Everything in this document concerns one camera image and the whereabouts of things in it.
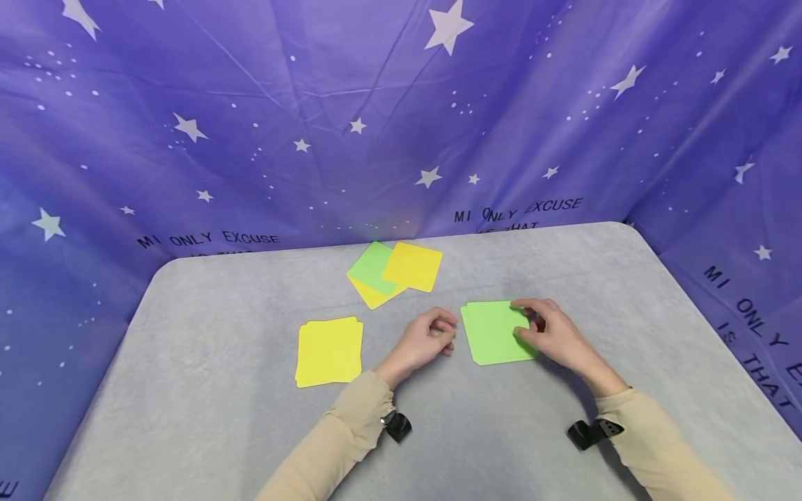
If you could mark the person's right forearm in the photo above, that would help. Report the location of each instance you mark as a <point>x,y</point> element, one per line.
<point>651,445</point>

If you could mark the yellow square card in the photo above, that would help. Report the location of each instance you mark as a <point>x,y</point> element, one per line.
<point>374,298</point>
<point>413,266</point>

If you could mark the stack of yellow cards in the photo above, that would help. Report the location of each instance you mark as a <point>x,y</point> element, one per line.
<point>329,351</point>

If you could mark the green square card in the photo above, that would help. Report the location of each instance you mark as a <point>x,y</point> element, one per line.
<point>371,268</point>

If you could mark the person's left forearm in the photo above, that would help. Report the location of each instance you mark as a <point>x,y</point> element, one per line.
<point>338,445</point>

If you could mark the person's right fingers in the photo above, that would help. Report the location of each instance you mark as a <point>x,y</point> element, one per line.
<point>537,322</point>

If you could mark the person's right hand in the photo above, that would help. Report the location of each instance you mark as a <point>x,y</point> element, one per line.
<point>564,341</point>

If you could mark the person's right thumb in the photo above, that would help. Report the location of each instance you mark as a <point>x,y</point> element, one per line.
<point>526,339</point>

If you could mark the black wrist band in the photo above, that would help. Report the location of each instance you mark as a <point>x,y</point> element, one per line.
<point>397,425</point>
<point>589,433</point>

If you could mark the person's left fingers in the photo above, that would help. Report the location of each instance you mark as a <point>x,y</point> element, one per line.
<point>446,332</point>

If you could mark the person's right index finger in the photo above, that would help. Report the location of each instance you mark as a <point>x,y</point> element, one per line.
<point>532,305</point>

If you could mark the stack of green cards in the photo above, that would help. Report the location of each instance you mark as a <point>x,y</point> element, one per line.
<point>495,334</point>

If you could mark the person's left hand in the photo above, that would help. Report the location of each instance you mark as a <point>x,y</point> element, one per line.
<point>416,344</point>

